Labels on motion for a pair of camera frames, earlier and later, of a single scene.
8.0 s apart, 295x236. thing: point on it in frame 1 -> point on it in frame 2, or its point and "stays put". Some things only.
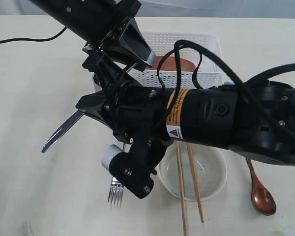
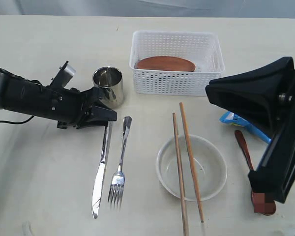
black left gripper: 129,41 -> 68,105
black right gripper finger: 133,169 -> 281,164
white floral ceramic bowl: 211,167 stays put
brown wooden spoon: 262,199 stays put
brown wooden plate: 169,63 stays put
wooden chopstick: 186,230 stays put
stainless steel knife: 63,131 -> 100,176
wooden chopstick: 197,193 stays put
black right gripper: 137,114 -> 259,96
